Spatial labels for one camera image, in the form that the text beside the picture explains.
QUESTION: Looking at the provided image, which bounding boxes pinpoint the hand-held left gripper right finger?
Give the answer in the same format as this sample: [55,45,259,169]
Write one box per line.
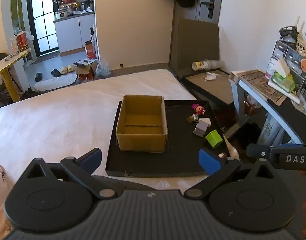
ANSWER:
[183,149,276,200]

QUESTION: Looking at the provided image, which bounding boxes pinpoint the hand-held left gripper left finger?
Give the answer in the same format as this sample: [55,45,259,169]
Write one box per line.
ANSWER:
[25,148,118,200]

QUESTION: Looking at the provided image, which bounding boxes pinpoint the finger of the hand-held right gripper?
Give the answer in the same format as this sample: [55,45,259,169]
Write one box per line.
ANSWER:
[245,144,272,158]

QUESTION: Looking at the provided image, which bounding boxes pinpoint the green box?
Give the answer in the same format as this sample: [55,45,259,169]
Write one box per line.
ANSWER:
[205,129,224,148]

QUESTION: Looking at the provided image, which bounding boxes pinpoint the black shallow tray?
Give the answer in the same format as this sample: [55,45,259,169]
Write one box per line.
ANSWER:
[105,99,231,178]

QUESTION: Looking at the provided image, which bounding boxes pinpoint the purple-grey box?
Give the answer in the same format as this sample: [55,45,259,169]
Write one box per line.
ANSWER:
[193,120,209,137]

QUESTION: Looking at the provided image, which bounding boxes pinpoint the pink-haired doll figure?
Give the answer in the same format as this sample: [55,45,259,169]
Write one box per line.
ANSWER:
[192,103,206,115]

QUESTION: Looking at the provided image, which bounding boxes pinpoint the black bag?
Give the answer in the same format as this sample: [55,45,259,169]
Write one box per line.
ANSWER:
[228,122,262,153]

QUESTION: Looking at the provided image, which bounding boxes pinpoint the white printed bag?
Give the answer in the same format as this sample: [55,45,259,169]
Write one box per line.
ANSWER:
[258,115,291,147]

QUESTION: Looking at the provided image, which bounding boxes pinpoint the white side table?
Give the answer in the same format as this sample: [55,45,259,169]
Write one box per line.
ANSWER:
[228,69,306,144]

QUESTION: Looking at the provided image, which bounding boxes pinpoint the patterned brown tray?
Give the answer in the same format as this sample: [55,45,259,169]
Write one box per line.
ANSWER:
[237,70,287,105]

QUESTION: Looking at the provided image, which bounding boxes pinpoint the green tissue pack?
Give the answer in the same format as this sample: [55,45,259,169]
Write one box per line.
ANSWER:
[272,59,296,93]

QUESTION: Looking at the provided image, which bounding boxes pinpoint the pink label jar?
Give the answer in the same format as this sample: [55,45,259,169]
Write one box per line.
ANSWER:
[265,64,276,79]

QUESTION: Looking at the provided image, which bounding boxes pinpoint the white floor mat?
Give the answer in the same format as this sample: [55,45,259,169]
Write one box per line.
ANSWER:
[34,74,77,92]

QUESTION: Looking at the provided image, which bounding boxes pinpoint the cardboard box with flaps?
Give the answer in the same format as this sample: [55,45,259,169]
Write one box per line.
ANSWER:
[74,59,98,82]

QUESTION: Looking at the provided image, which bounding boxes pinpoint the white face mask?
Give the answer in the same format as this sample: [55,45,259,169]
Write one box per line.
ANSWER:
[202,72,221,82]

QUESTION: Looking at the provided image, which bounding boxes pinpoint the clear plastic bag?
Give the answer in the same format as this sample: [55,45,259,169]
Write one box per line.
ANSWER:
[95,63,111,77]

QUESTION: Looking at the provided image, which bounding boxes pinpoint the stack of paper cups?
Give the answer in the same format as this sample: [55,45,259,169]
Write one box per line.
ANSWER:
[192,59,226,71]

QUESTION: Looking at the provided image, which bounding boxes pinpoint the grey drawer organizer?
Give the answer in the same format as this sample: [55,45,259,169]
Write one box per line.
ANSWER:
[268,40,306,98]

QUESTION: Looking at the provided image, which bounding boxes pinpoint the orange carton box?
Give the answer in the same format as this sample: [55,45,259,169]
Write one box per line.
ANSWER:
[85,41,98,59]

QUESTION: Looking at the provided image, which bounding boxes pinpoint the woven basket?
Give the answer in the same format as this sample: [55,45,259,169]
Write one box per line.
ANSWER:
[296,37,306,62]

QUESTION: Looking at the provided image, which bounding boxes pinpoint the yellow table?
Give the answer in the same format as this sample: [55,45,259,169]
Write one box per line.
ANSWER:
[0,47,32,103]

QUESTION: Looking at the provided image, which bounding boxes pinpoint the brown cardboard panel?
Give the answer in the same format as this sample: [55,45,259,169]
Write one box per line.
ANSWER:
[169,18,220,74]

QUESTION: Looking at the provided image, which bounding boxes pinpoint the white kitchen cabinet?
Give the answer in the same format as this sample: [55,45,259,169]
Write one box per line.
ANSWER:
[53,12,96,54]

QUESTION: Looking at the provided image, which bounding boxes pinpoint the black eyeglasses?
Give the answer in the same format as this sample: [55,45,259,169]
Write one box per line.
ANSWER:
[5,51,20,61]

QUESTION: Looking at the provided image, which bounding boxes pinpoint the black-framed glass door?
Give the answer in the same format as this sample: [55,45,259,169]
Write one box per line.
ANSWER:
[26,0,59,55]

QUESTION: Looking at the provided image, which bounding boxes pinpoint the black door lock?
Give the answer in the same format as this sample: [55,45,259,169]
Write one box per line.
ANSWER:
[201,0,215,18]

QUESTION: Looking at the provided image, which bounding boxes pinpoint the grey door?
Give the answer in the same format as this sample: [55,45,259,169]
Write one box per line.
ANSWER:
[197,0,225,25]

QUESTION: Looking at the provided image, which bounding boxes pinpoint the kitchen shelf rack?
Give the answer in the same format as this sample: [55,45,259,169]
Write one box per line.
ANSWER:
[55,0,77,13]

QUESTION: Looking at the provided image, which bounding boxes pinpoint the brown board with black frame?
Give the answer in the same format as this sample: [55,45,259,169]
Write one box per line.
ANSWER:
[181,70,240,105]

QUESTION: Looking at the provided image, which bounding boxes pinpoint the black cable bundle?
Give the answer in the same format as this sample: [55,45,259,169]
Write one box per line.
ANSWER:
[279,26,300,40]

